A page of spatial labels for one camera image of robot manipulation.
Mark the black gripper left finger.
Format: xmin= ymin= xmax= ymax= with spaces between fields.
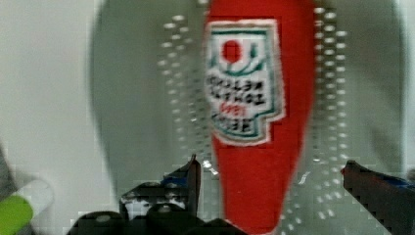
xmin=67 ymin=158 xmax=248 ymax=235

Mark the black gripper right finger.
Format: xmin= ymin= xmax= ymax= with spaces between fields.
xmin=341 ymin=161 xmax=415 ymax=235

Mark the red plush ketchup bottle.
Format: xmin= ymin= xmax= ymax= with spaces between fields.
xmin=204 ymin=0 xmax=315 ymax=235

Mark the green oval strainer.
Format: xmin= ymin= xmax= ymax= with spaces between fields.
xmin=89 ymin=0 xmax=406 ymax=235

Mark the green pear toy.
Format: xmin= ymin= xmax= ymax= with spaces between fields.
xmin=0 ymin=195 xmax=34 ymax=235

